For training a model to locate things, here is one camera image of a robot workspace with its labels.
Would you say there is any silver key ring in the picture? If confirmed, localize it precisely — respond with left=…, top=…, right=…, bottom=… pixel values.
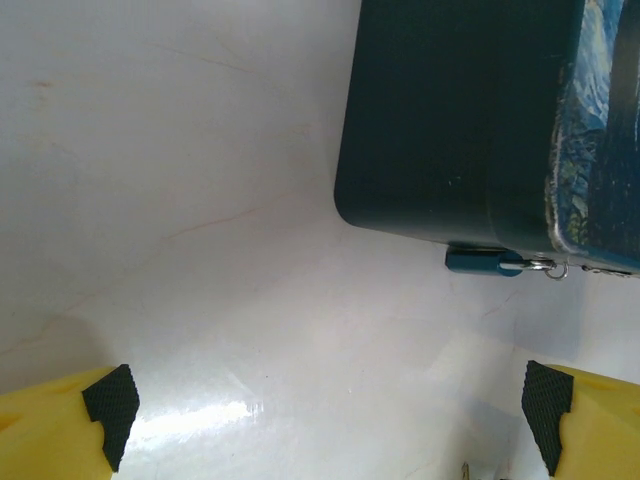
left=544, top=258, right=572, bottom=282

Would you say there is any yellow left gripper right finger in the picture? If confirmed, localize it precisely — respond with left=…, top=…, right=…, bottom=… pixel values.
left=521, top=359, right=640, bottom=480

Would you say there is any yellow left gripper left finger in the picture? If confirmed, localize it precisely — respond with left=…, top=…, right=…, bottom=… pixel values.
left=0, top=363, right=140, bottom=480

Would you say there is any dark box starry night lid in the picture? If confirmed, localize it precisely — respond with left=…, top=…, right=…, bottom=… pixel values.
left=333, top=0, right=640, bottom=276

